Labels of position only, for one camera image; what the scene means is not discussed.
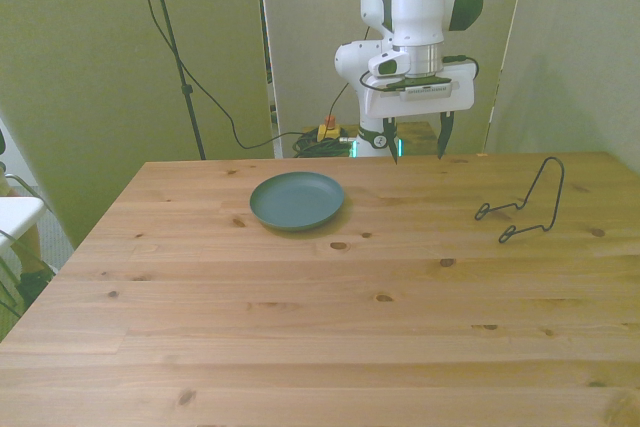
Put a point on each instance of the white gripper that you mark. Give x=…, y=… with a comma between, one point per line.
x=425, y=106

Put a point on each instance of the teal round plate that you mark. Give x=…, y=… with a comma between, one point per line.
x=297, y=202

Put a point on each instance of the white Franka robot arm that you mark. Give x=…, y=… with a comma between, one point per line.
x=417, y=7

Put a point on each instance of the yellow emergency stop button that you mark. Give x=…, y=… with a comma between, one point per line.
x=328, y=131

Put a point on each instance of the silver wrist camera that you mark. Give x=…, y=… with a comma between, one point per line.
x=425, y=90

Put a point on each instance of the black camera stand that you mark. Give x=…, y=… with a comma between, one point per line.
x=172, y=42

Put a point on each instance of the white metal frame chair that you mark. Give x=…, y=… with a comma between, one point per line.
x=17, y=214

